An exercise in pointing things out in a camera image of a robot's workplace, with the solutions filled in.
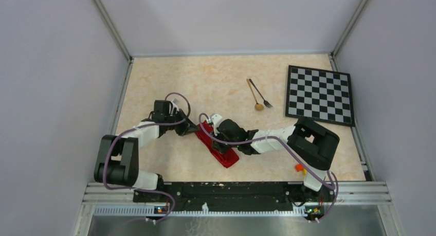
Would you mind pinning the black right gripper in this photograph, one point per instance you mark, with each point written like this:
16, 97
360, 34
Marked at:
218, 147

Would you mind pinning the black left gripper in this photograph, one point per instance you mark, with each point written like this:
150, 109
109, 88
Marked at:
186, 128

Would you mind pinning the red cloth napkin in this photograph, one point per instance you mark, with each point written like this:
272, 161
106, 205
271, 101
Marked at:
228, 159

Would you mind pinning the gold spoon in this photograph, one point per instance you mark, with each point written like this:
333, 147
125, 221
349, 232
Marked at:
258, 106

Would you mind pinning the dark metal fork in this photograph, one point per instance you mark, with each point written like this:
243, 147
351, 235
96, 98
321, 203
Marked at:
265, 102

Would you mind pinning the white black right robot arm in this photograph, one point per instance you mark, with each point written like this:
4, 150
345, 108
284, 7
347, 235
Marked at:
309, 143

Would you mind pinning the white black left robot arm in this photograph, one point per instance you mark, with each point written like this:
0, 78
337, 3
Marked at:
118, 156

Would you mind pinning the orange block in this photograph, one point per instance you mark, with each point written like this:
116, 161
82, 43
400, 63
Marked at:
299, 168

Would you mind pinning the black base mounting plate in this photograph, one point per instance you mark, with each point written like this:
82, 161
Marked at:
235, 196

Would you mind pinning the black and white chessboard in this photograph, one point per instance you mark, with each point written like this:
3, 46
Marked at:
320, 95

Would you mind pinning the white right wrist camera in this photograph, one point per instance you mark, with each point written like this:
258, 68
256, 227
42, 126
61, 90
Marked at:
215, 120

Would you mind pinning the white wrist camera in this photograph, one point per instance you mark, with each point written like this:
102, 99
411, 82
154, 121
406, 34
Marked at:
215, 120
174, 106

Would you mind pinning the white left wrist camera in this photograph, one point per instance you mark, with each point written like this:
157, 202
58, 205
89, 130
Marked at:
174, 106

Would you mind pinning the aluminium frame rail front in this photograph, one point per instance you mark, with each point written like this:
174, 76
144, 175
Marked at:
120, 202

